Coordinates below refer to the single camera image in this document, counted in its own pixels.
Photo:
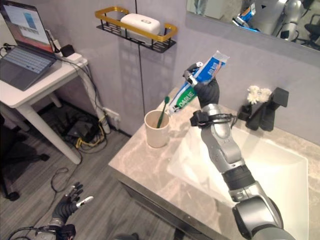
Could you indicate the black power adapter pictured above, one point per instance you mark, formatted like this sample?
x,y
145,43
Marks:
x,y
67,50

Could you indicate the white sink basin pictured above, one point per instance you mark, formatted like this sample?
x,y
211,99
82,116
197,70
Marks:
x,y
265,165

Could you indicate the blue green toothpaste tube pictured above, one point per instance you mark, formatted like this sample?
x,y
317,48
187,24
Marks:
x,y
200,80

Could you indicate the green toothbrush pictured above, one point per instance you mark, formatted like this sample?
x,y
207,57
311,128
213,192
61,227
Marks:
x,y
162,113

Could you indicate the marble sink counter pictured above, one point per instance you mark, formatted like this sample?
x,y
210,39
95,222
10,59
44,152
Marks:
x,y
145,160

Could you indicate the white soap box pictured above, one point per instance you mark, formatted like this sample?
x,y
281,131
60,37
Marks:
x,y
140,23

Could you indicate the white flowers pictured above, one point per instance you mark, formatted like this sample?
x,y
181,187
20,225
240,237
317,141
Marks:
x,y
258,95

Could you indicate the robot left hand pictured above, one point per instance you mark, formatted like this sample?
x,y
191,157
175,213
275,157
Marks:
x,y
67,203

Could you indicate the black device on floor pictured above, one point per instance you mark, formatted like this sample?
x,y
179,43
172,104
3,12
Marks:
x,y
80,127

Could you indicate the beige cup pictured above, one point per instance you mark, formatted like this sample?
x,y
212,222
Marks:
x,y
157,130

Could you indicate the black faucet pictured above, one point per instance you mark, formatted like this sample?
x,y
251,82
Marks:
x,y
268,110

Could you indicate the black office chair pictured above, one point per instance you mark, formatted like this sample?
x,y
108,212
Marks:
x,y
12,160

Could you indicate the grey laptop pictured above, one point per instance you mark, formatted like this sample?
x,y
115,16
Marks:
x,y
23,47

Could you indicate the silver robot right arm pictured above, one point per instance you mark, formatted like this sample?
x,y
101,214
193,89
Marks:
x,y
240,175

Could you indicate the gold black wall shelf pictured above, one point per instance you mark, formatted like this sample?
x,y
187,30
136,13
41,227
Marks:
x,y
140,32

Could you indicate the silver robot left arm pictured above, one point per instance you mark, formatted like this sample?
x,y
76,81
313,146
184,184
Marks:
x,y
47,231

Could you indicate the wall mirror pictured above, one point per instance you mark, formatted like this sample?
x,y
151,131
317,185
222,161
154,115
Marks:
x,y
257,20

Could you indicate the white desk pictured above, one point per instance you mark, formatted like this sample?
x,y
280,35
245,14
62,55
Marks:
x,y
42,95

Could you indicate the white power strip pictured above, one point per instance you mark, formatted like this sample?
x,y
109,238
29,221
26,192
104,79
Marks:
x,y
75,58

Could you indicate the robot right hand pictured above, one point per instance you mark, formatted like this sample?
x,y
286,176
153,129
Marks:
x,y
208,92

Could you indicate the white wall socket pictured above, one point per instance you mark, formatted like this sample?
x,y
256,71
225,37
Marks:
x,y
111,115

